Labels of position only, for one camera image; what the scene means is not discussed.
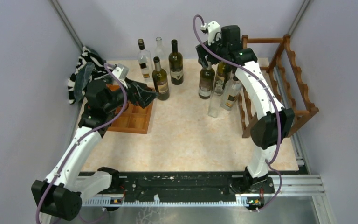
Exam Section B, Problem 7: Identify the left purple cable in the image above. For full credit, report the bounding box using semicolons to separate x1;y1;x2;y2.
35;63;128;224

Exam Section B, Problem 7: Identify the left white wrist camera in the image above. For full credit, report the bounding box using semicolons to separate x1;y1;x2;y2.
112;63;129;88

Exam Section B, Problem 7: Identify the zebra striped cloth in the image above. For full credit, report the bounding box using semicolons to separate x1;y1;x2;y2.
67;46;113;105

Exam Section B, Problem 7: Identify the clear square spirit bottle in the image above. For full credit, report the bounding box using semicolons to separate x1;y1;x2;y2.
137;39;153;83

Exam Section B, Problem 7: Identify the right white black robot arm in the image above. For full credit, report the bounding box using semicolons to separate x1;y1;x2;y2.
196;21;294;192

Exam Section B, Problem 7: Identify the dark green wine bottle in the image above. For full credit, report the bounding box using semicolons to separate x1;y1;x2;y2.
198;61;215;99

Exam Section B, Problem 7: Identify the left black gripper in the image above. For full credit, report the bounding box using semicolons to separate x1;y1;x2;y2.
103;77;158;112

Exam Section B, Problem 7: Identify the dark wine bottle black cap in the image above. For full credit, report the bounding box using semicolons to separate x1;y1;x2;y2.
168;39;184;85

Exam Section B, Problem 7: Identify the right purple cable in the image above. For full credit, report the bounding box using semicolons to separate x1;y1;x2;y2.
193;14;283;212

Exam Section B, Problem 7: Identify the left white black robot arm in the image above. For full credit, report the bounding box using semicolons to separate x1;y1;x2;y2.
31;78;158;224

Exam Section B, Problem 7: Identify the purple cable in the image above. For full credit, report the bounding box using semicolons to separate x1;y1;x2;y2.
193;14;283;212
35;63;128;224

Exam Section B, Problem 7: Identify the grey cable comb strip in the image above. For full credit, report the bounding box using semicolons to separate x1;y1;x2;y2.
82;195;249;208

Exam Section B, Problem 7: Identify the brown wooden wine rack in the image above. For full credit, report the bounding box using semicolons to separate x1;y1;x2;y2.
241;34;319;137

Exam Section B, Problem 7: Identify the orange wooden compartment tray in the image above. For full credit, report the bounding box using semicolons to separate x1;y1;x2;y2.
107;101;153;134

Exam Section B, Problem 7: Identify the green wine bottle silver neck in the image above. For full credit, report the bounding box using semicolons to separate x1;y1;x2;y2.
152;56;170;101

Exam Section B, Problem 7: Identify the olive wine bottle grey cap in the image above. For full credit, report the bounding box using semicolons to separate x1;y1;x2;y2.
215;62;232;89

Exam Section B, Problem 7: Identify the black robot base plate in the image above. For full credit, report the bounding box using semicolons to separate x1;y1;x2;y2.
102;171;275;203

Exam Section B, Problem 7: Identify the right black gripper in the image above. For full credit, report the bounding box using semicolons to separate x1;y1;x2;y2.
195;32;227;70

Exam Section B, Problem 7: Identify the grey blue cloth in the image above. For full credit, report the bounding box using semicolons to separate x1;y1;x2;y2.
73;62;95;101

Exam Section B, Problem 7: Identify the slim clear glass bottle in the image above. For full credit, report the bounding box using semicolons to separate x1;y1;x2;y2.
207;80;224;118

